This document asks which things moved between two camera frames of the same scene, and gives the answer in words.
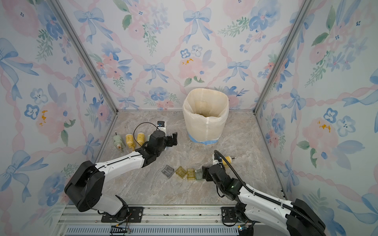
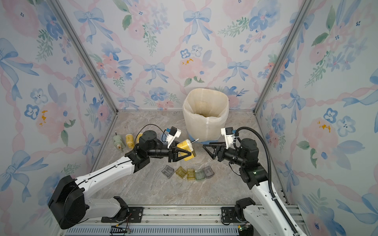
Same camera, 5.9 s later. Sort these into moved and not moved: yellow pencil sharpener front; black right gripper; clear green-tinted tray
Moved: black right gripper
Not moved: yellow pencil sharpener front; clear green-tinted tray
